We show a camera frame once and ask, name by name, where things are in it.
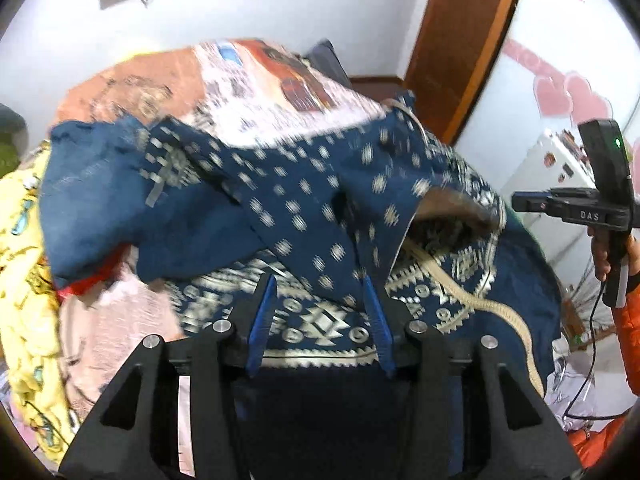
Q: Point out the wooden door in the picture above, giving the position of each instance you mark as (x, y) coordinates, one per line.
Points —
(457, 45)

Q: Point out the grey neck pillow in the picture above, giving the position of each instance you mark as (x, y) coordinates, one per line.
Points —
(13, 129)

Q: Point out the orange sleeve forearm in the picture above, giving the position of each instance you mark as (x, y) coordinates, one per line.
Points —
(590, 446)

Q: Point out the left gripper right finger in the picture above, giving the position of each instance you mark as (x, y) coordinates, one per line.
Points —
(470, 414)

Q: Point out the red garment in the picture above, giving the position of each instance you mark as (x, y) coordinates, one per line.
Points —
(105, 271)

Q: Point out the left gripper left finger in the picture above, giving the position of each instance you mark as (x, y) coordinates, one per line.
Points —
(132, 431)

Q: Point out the yellow cartoon garment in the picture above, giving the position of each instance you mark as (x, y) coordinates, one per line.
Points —
(29, 311)

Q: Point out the right hand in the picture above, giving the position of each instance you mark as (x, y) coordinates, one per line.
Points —
(601, 259)

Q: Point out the grey backpack on floor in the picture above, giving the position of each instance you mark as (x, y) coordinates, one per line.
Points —
(322, 57)

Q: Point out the navy patterned hooded sweater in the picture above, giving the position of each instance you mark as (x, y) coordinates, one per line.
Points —
(381, 203)

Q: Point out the blue denim garment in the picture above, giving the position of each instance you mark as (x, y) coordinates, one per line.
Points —
(92, 199)

